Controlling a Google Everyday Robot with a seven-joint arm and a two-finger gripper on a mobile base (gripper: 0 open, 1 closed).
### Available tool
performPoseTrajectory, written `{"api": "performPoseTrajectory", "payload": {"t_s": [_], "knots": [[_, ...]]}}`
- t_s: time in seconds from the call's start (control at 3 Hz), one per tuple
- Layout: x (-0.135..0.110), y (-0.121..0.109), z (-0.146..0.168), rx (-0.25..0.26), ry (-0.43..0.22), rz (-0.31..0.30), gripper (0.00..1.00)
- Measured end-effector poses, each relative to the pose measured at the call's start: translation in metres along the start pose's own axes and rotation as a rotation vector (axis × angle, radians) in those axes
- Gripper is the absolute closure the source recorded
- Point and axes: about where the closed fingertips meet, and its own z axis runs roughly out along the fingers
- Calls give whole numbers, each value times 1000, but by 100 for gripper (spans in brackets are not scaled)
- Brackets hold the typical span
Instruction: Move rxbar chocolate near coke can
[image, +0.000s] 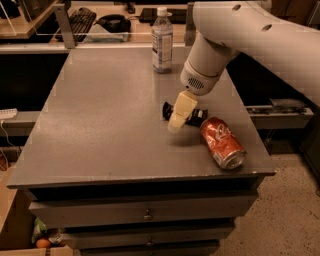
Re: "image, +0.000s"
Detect green snack bag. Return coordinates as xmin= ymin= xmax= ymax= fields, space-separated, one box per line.
xmin=31 ymin=218 xmax=47 ymax=243

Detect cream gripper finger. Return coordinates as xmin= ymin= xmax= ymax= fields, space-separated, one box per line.
xmin=168 ymin=90 xmax=198 ymax=133

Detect top grey drawer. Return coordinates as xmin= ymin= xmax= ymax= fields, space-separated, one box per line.
xmin=29 ymin=191 xmax=258 ymax=228

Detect black rxbar chocolate wrapper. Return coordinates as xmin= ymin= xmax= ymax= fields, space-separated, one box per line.
xmin=162 ymin=102 xmax=208 ymax=127

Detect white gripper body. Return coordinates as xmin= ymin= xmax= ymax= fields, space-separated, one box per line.
xmin=180 ymin=61 xmax=220 ymax=96

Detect left metal bracket post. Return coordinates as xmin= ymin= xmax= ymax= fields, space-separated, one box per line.
xmin=53 ymin=3 xmax=77 ymax=49

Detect grey drawer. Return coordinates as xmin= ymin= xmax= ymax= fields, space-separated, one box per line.
xmin=80 ymin=240 xmax=220 ymax=256
xmin=62 ymin=221 xmax=235 ymax=249
xmin=29 ymin=191 xmax=258 ymax=228

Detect clear plastic water bottle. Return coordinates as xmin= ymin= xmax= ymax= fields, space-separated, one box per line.
xmin=152 ymin=7 xmax=173 ymax=73

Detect middle grey drawer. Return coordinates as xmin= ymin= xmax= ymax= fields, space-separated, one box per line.
xmin=62 ymin=221 xmax=235 ymax=249

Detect orange fruit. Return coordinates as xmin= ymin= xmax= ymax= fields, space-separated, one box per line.
xmin=35 ymin=238 xmax=52 ymax=249

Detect right metal bracket post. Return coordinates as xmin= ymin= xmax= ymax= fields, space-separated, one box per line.
xmin=184 ymin=2 xmax=196 ymax=46

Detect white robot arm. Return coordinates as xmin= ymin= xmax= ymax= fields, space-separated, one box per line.
xmin=168 ymin=1 xmax=320 ymax=132

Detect metal bracket post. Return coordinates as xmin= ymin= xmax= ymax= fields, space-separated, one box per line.
xmin=184 ymin=2 xmax=196 ymax=46
xmin=53 ymin=3 xmax=77 ymax=49

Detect red coke can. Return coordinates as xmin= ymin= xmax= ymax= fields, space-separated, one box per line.
xmin=200 ymin=117 xmax=246 ymax=170

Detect black computer keyboard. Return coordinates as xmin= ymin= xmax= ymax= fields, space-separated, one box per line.
xmin=69 ymin=7 xmax=96 ymax=42

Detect white power strip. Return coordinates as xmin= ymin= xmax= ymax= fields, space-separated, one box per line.
xmin=0 ymin=108 xmax=18 ymax=120

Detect bottom grey drawer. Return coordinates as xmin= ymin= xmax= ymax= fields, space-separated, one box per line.
xmin=80 ymin=240 xmax=220 ymax=256

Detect black headphones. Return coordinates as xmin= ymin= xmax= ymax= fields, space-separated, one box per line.
xmin=97 ymin=14 xmax=131 ymax=33

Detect grey drawer cabinet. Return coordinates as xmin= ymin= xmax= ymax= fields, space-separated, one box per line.
xmin=6 ymin=45 xmax=277 ymax=256

